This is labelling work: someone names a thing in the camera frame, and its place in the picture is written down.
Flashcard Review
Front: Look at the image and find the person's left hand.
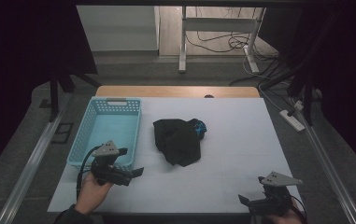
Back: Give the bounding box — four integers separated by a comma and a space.
75, 172, 115, 217

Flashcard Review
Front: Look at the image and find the tangle of floor cables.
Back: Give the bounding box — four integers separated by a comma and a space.
184, 7, 281, 63

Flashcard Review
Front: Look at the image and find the aluminium rail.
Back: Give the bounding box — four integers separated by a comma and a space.
291, 98, 356, 224
0, 92, 73, 224

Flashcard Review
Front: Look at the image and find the white metal desk frame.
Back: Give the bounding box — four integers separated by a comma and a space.
178, 6, 267, 75

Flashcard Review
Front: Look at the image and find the person's right hand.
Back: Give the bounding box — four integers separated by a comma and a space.
264, 199, 308, 224

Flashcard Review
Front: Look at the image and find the white power strip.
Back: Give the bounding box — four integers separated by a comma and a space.
279, 108, 306, 133

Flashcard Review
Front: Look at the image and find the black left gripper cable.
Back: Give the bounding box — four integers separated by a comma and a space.
76, 144, 104, 201

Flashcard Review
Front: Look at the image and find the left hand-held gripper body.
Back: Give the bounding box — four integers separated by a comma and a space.
90, 140, 136, 188

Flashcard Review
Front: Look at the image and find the white table cover sheet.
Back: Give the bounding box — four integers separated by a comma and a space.
47, 96, 305, 215

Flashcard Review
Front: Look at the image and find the black garment with blue print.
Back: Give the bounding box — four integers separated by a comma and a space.
152, 118, 208, 168

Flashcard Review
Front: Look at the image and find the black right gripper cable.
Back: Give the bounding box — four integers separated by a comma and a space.
290, 195, 308, 220

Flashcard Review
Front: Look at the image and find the white cabinet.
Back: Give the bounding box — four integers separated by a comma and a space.
76, 5, 161, 52

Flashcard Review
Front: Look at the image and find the light blue plastic basket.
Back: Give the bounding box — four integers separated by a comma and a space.
66, 96, 143, 172

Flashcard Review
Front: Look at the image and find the dark curtain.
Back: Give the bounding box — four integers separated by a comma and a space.
0, 0, 98, 183
258, 0, 356, 180

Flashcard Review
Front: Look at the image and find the black floor plate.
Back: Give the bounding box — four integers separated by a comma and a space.
50, 122, 75, 145

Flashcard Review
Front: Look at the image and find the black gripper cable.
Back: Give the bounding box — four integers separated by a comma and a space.
76, 144, 104, 201
290, 195, 308, 220

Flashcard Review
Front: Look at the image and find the black metal stand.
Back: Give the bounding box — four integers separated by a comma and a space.
48, 60, 103, 123
287, 59, 316, 127

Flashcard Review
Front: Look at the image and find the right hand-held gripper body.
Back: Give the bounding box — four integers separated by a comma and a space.
246, 170, 304, 217

